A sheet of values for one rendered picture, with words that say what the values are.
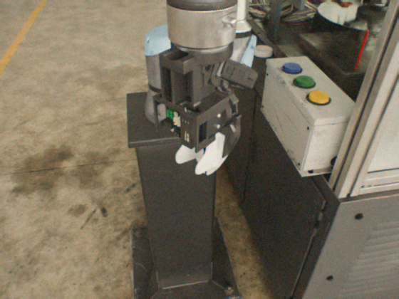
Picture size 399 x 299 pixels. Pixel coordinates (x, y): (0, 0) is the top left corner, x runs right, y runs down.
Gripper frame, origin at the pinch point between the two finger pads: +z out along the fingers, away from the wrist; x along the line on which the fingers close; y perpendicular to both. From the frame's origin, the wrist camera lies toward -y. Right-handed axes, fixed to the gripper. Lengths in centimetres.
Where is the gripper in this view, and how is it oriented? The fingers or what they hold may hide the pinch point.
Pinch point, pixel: (209, 164)
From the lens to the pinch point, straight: 51.2
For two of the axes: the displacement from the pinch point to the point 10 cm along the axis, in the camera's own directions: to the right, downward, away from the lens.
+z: 0.0, 7.8, 6.3
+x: 7.6, 4.1, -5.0
